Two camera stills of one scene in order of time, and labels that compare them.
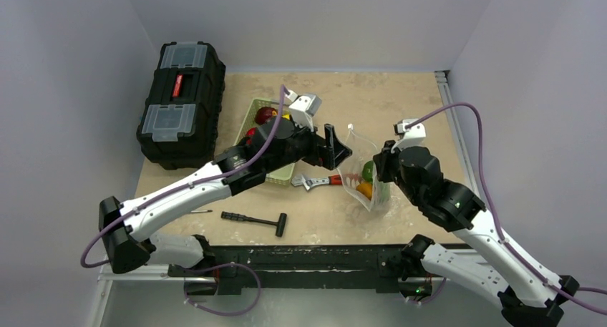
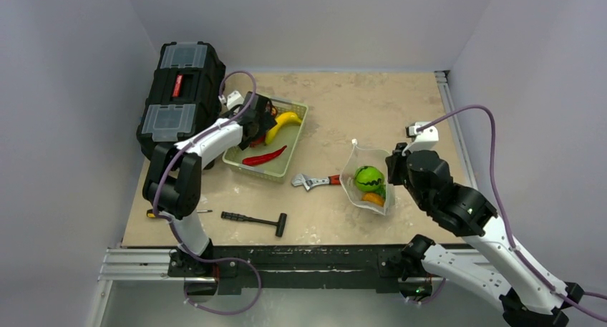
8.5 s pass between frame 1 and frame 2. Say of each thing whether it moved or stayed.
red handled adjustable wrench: stayed
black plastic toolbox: stayed
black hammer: stayed
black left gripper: moved
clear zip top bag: moved
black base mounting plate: stayed
